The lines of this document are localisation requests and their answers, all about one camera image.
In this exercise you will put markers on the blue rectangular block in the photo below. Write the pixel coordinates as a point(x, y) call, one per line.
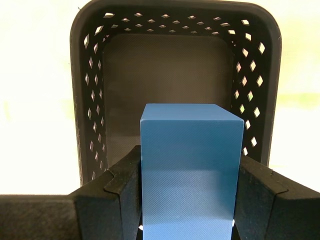
point(190, 170)

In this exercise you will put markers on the black perforated plastic basket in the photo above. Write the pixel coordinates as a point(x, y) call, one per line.
point(170, 75)

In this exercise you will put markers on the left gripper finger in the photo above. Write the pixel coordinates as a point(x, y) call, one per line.
point(275, 205)
point(75, 212)

